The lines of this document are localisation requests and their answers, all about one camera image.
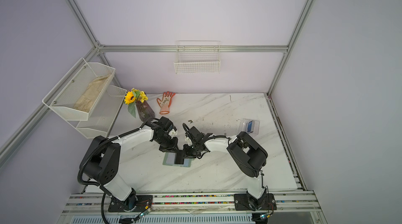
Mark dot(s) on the dark glass vase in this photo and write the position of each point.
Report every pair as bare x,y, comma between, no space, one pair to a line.
145,111

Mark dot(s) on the stack of assorted cards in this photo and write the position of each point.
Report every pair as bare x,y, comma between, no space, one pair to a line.
250,126

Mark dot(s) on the lower white mesh shelf basket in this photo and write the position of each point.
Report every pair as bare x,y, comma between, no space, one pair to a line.
104,115

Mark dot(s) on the white wire wall basket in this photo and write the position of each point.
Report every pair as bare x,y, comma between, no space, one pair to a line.
197,57

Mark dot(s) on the white mesh shelf basket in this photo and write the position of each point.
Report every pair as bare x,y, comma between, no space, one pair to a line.
66,93
104,115

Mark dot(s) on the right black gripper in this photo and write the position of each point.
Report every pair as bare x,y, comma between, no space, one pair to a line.
184,149

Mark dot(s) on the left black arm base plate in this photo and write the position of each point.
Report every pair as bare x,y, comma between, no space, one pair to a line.
137,203

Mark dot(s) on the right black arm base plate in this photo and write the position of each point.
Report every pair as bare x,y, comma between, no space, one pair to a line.
247,202

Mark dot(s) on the upper white mesh shelf basket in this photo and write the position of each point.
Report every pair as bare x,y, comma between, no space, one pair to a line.
66,93

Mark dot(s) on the beige cloth glove in basket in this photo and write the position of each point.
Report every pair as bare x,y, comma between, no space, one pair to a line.
90,95

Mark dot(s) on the orange white work glove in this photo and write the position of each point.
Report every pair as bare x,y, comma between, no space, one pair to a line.
165,102

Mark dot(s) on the clear acrylic card box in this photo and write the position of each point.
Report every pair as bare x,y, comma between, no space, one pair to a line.
243,125

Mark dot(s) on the thin dark credit card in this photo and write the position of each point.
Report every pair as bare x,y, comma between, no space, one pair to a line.
179,157

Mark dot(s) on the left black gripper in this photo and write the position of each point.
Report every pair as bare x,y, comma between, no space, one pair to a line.
172,148

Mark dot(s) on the yellow sunflower bouquet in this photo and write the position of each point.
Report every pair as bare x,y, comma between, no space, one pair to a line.
135,101

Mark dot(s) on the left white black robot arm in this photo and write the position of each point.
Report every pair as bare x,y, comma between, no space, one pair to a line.
100,165

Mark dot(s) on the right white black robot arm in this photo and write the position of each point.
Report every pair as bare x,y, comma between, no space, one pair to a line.
249,156

